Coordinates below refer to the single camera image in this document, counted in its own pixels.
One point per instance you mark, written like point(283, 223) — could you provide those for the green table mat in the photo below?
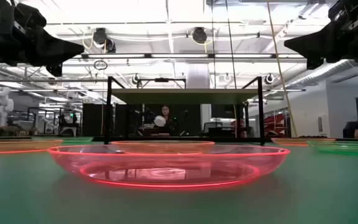
point(179, 205)

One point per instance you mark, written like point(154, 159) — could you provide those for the wooden shelf with black frame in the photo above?
point(182, 96)

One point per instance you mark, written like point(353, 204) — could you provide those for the red object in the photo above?
point(273, 124)

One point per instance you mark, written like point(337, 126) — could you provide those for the red translucent plastic plate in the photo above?
point(166, 174)

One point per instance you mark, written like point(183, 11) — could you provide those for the white round object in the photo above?
point(159, 121)

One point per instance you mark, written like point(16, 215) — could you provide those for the white robot figure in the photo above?
point(0, 105)

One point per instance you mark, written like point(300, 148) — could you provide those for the green translucent plastic plate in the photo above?
point(79, 140)
point(343, 148)

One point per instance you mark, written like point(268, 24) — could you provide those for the black partition panel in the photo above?
point(92, 119)

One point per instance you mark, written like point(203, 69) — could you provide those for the orange translucent plastic plate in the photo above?
point(11, 146)
point(135, 143)
point(291, 142)

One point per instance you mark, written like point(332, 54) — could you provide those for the silver ventilation duct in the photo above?
point(322, 72)

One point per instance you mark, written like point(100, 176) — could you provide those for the black table frame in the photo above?
point(197, 138)

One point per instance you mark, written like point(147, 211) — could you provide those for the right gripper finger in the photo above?
point(312, 43)

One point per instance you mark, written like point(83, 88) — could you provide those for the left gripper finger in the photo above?
point(51, 49)

